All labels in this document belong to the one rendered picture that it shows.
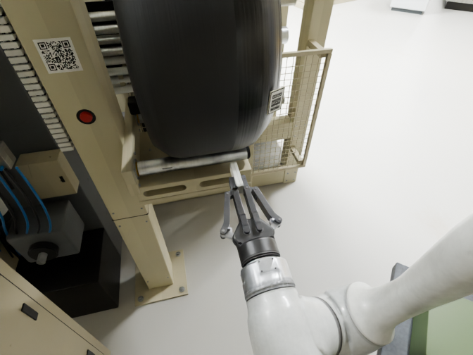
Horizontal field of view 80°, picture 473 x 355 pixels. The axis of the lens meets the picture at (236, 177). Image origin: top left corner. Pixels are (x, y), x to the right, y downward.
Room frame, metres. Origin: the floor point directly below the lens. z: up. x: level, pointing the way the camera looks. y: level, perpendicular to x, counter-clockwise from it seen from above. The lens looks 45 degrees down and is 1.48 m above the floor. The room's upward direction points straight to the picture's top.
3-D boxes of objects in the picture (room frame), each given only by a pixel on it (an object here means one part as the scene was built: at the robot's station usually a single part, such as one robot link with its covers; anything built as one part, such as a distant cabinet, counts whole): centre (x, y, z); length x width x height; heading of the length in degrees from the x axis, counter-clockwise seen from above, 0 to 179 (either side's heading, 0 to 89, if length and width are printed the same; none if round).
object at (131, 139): (0.74, 0.34, 0.90); 0.40 x 0.03 x 0.10; 13
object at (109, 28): (1.10, 0.47, 1.05); 0.20 x 0.15 x 0.30; 103
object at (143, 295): (0.70, 0.41, 0.01); 0.27 x 0.27 x 0.02; 13
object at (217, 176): (0.65, 0.14, 0.83); 0.36 x 0.09 x 0.06; 103
